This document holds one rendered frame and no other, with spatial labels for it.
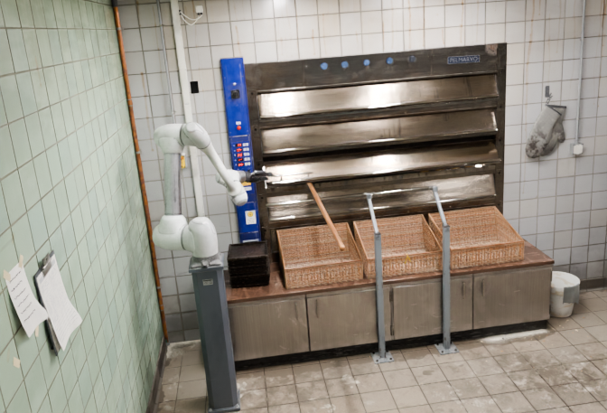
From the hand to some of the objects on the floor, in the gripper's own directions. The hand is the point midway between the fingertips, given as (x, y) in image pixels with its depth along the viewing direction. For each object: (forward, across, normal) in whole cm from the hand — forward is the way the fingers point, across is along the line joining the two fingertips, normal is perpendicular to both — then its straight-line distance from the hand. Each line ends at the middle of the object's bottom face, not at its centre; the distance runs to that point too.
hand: (266, 176), depth 412 cm
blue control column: (+71, +152, +25) cm, 169 cm away
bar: (+56, +32, +134) cm, 149 cm away
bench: (+82, +35, +124) cm, 153 cm away
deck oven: (+151, +102, +47) cm, 188 cm away
